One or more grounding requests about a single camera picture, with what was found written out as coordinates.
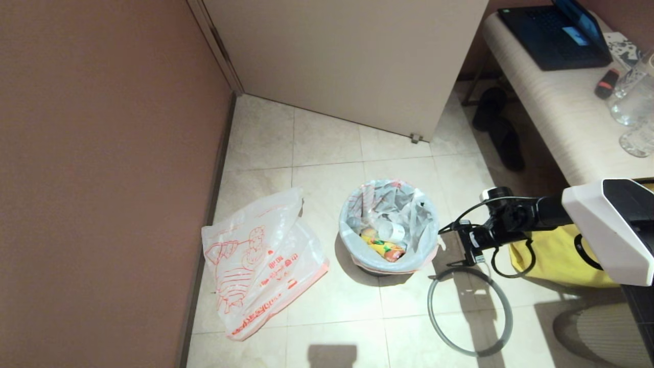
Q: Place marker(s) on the beige door frame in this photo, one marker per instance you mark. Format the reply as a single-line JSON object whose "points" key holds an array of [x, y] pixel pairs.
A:
{"points": [[214, 41]]}

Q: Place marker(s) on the beige striped stool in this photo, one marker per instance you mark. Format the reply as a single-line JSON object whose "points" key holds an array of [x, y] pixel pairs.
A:
{"points": [[598, 337]]}

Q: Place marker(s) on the clear ribbed glass bottle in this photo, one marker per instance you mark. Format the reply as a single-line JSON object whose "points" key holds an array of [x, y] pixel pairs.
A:
{"points": [[633, 74]]}

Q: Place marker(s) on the beige door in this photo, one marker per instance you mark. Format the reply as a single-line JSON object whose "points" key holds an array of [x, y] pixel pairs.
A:
{"points": [[347, 61]]}

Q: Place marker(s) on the clear plastic water bottle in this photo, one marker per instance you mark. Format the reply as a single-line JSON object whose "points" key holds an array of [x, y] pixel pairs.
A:
{"points": [[391, 230]]}

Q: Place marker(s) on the black round trash bin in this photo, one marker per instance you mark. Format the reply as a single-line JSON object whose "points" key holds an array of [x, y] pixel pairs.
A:
{"points": [[375, 269]]}

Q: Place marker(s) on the clear glass cup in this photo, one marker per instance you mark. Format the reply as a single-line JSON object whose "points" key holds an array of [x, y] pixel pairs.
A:
{"points": [[637, 142], [632, 108]]}

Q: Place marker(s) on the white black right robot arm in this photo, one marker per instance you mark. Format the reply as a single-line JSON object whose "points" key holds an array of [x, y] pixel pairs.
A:
{"points": [[598, 225]]}

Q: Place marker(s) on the black slipper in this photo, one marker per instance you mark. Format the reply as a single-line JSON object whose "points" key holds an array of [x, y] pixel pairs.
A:
{"points": [[508, 145], [489, 107]]}

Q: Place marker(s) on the spare white plastic bag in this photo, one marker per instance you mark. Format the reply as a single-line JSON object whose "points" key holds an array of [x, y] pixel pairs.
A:
{"points": [[352, 240]]}

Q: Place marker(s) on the black orange handheld device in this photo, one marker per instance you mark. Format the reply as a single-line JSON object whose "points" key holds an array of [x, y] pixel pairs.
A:
{"points": [[606, 84]]}

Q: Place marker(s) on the small metal door stopper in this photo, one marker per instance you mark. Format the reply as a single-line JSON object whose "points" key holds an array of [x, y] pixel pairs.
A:
{"points": [[416, 139]]}

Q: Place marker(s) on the white black patterned card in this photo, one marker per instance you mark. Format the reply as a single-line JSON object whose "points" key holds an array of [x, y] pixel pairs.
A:
{"points": [[622, 50]]}

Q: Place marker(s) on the white red-printed plastic bag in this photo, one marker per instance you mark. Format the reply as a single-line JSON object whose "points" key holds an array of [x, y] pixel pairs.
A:
{"points": [[255, 266]]}

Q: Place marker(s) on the dark blue laptop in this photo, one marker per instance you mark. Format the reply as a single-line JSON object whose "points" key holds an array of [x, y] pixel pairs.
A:
{"points": [[552, 36]]}

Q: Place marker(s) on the cream striped bench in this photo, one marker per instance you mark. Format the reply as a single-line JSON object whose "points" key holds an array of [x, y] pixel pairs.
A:
{"points": [[557, 112]]}

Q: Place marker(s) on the orange yellow snack wrapper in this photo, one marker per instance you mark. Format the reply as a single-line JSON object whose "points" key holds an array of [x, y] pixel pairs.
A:
{"points": [[386, 249]]}

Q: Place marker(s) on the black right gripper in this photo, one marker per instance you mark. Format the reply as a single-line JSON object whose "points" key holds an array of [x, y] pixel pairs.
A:
{"points": [[490, 232]]}

